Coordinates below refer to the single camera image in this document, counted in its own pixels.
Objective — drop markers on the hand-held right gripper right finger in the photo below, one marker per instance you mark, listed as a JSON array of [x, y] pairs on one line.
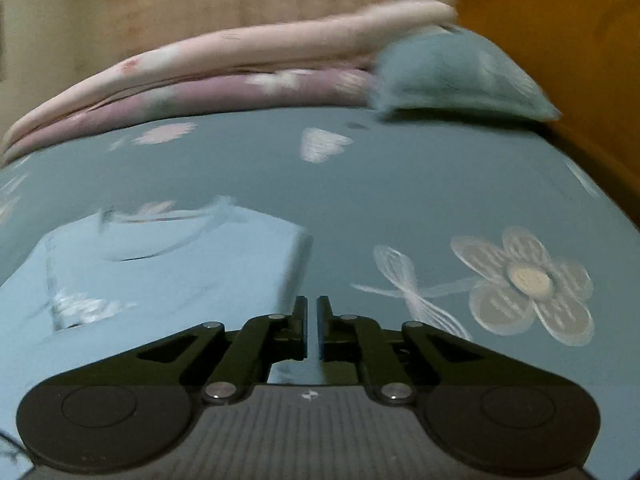
[[325, 330]]

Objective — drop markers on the purple floral quilt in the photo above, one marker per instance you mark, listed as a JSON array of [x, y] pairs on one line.
[[210, 92]]

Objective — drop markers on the light blue cartoon print shirt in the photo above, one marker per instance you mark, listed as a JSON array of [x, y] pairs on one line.
[[150, 280]]

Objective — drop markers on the teal pillow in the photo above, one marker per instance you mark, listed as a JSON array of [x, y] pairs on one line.
[[450, 75]]

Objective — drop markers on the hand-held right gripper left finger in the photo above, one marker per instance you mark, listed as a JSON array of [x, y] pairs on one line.
[[300, 330]]

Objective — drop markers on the wooden headboard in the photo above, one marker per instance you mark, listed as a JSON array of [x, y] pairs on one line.
[[575, 50]]

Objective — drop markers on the pink floral quilt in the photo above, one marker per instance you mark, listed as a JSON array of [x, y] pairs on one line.
[[225, 55]]

